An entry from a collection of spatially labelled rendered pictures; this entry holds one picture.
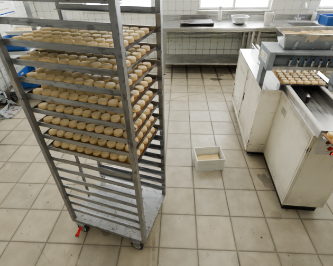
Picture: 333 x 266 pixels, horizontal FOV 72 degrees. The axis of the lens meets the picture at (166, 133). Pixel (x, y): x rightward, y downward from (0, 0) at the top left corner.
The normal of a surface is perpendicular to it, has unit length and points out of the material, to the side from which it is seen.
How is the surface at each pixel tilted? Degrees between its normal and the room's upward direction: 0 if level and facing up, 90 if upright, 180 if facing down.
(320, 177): 90
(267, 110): 90
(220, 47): 90
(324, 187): 90
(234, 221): 0
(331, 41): 115
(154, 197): 0
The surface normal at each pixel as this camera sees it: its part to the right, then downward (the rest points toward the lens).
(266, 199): -0.01, -0.81
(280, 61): -0.11, 0.59
